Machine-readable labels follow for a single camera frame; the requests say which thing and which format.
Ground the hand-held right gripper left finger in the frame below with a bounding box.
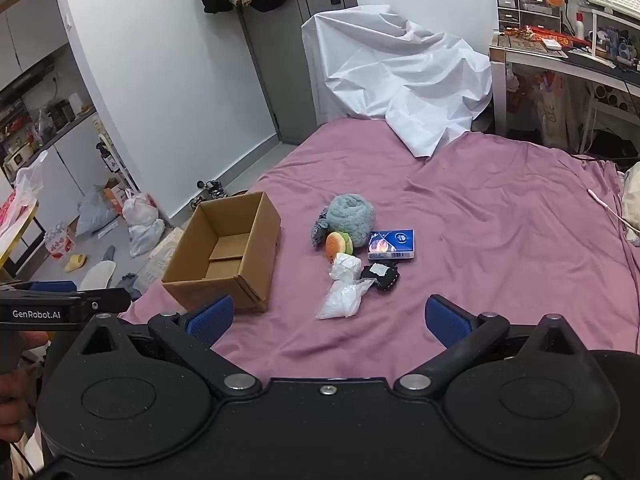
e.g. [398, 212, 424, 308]
[75, 294, 264, 402]

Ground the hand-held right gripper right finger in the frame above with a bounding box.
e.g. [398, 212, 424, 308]
[394, 294, 600, 402]

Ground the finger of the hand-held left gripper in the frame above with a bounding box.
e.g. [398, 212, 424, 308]
[74, 287, 132, 315]
[0, 280, 79, 294]

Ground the brown cardboard box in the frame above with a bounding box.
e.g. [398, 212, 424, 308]
[161, 191, 282, 315]

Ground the clear plastic bag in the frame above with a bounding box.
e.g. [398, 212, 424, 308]
[315, 278, 376, 321]

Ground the white packet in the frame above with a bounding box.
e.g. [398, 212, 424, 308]
[328, 252, 362, 282]

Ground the burger plush toy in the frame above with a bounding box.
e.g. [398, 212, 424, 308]
[325, 230, 355, 263]

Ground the person's left hand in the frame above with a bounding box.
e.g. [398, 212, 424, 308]
[0, 332, 51, 443]

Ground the pack of water bottles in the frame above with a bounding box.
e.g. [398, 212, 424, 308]
[45, 222, 77, 261]

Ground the yellow-edged table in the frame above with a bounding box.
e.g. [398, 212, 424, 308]
[0, 199, 42, 282]

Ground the cream dotted package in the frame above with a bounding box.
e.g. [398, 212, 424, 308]
[135, 227, 187, 294]

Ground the white plastic bag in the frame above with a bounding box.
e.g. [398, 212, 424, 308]
[128, 218, 166, 258]
[122, 190, 160, 226]

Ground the black pouch with white label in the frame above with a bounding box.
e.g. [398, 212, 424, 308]
[360, 261, 401, 292]

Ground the grey plastic mailer bag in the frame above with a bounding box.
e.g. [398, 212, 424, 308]
[75, 185, 121, 239]

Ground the blue card box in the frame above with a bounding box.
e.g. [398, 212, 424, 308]
[367, 229, 416, 262]

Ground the orange and white carton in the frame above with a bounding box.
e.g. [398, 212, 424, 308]
[102, 177, 127, 214]

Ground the pink bedsheet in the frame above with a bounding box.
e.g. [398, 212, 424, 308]
[117, 119, 640, 386]

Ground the white kitchen cabinet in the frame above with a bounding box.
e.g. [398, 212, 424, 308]
[0, 0, 132, 201]

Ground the grey-blue fluffy rolled towel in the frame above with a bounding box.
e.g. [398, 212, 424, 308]
[326, 193, 376, 249]

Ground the white pillow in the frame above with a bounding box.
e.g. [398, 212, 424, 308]
[620, 162, 640, 242]

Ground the beige tote bag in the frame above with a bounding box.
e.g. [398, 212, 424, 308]
[537, 72, 584, 149]

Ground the grey door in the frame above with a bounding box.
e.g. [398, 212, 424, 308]
[237, 0, 359, 145]

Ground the white cover sheet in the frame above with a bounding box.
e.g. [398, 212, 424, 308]
[301, 5, 494, 159]

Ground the white desk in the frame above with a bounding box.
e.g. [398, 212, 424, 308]
[488, 30, 640, 157]

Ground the red flat box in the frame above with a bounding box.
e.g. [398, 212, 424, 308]
[505, 25, 592, 49]

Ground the grey drawer organizer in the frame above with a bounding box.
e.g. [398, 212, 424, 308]
[494, 0, 562, 36]

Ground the white desk shelf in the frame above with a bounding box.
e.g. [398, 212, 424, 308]
[576, 4, 640, 62]

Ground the white cable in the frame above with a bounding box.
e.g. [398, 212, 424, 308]
[587, 187, 640, 247]

